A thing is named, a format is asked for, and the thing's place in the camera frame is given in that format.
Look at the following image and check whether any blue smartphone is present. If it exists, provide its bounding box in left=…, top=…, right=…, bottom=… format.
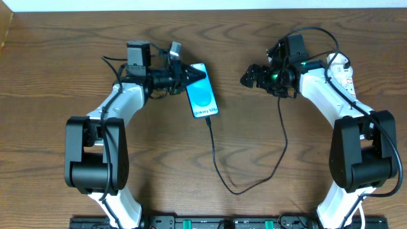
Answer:
left=186, top=63, right=219, bottom=118

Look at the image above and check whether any black charger cable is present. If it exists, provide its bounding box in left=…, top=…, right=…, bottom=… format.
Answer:
left=205, top=50, right=352, bottom=195

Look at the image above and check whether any white charger adapter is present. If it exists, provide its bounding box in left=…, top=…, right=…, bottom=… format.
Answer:
left=327, top=53, right=353, bottom=79

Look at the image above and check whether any white power strip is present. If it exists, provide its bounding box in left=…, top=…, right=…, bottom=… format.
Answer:
left=340, top=77, right=356, bottom=97

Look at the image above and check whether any white power strip cord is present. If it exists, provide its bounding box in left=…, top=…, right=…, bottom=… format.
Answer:
left=357, top=205, right=366, bottom=229

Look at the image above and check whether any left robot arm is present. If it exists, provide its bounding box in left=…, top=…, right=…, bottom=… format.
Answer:
left=64, top=41, right=207, bottom=228

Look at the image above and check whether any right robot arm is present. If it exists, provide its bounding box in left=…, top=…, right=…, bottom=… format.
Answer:
left=240, top=35, right=403, bottom=228

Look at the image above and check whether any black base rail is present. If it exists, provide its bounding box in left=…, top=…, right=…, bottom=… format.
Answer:
left=68, top=215, right=389, bottom=229

